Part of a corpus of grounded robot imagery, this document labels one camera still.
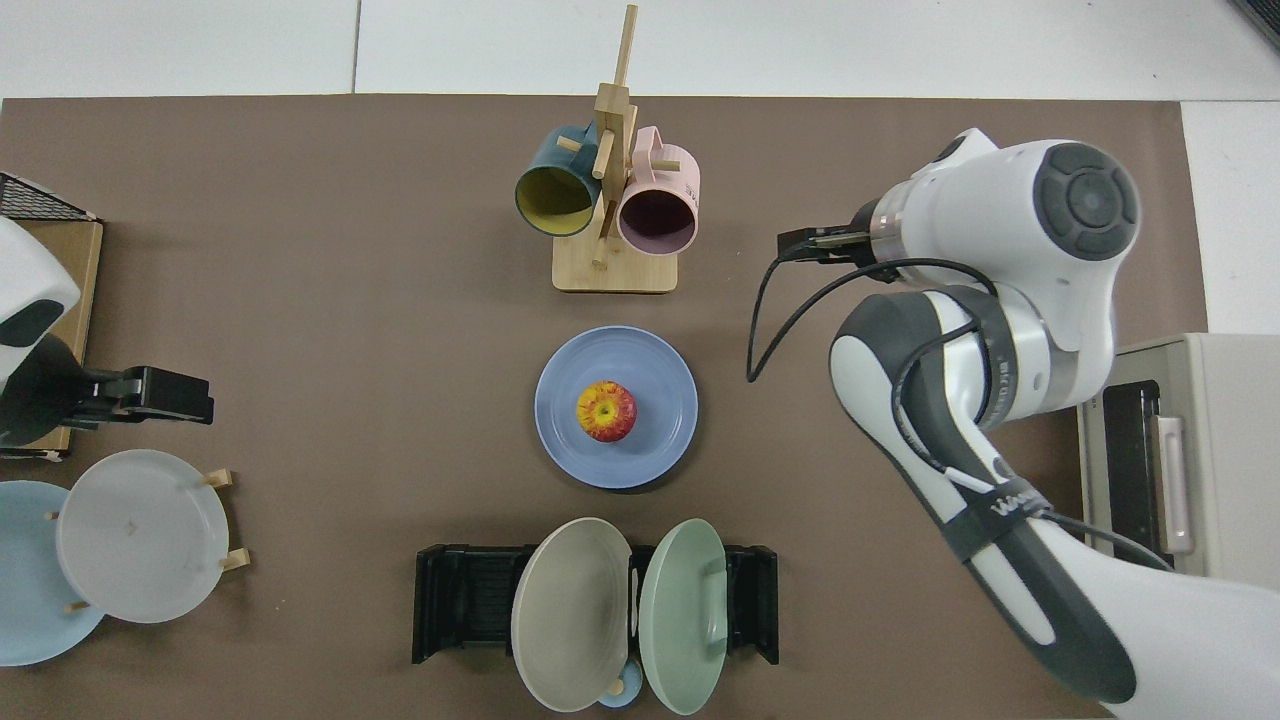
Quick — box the red yellow apple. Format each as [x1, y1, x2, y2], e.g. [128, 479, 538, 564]
[576, 380, 638, 443]

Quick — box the white grey plate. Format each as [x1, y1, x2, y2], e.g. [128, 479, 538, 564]
[55, 449, 231, 624]

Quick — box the wooden plate rack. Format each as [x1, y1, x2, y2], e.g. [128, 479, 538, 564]
[45, 468, 251, 613]

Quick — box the light blue plate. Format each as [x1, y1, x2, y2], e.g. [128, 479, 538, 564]
[0, 480, 106, 667]

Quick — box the black dish rack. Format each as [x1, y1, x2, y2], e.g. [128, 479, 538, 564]
[413, 543, 779, 666]

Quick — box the pale green plate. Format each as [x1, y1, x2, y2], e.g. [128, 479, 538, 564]
[640, 518, 729, 716]

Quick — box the beige plate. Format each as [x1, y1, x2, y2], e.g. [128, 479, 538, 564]
[510, 517, 634, 713]

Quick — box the brown table cloth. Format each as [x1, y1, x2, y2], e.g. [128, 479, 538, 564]
[0, 95, 1206, 720]

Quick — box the pink cup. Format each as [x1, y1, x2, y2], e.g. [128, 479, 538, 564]
[616, 126, 701, 255]

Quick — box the wooden cup stand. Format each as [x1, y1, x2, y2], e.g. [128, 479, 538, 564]
[552, 4, 681, 294]

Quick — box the dark teal cup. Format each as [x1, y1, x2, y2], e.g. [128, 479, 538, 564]
[515, 123, 601, 238]

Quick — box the pale toaster oven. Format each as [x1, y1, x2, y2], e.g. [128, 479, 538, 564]
[1078, 333, 1280, 591]

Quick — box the dark grey corner object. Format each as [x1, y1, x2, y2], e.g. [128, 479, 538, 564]
[1228, 0, 1280, 51]

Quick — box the small blue round thing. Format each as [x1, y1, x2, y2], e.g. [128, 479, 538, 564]
[597, 660, 644, 709]

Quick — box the wire basket with wooden floor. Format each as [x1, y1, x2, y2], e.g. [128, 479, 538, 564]
[0, 172, 104, 461]

